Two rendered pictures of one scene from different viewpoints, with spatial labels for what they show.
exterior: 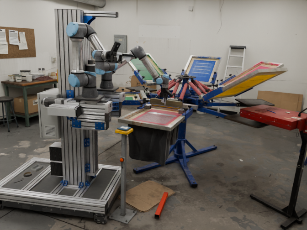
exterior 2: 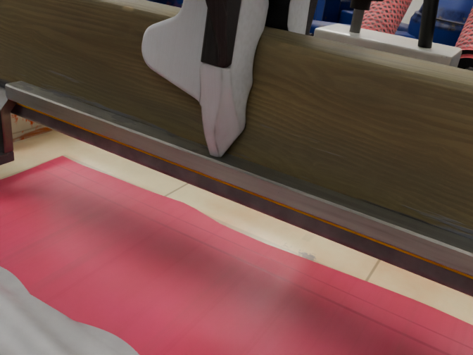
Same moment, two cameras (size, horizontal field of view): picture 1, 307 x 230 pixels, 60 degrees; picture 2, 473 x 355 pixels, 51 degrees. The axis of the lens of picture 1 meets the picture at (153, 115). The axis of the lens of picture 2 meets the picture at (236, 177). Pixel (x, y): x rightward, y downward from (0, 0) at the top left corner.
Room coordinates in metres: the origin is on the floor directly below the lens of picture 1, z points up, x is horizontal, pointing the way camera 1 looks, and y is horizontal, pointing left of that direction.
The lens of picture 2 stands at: (2.90, -0.17, 1.15)
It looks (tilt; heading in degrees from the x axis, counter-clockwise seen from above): 26 degrees down; 6
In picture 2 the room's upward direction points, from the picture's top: 7 degrees clockwise
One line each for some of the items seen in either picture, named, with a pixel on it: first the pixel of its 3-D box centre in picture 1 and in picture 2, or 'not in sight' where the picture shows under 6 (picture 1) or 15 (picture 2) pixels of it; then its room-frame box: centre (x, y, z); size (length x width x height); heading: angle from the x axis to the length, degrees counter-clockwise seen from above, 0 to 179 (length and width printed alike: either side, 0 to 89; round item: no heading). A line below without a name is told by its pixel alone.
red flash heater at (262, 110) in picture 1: (276, 116); not in sight; (2.78, -1.32, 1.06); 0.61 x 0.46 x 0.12; 38
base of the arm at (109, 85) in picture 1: (106, 83); not in sight; (2.94, 0.53, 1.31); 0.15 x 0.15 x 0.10
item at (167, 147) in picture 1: (172, 139); not in sight; (2.79, -0.22, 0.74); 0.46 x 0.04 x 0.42; 158
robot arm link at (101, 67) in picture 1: (101, 67); not in sight; (2.21, 0.44, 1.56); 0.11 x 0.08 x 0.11; 147
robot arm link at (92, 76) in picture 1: (89, 78); not in sight; (2.45, 0.60, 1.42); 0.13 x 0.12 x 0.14; 147
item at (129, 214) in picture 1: (123, 174); not in sight; (2.44, 0.27, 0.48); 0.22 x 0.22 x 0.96; 68
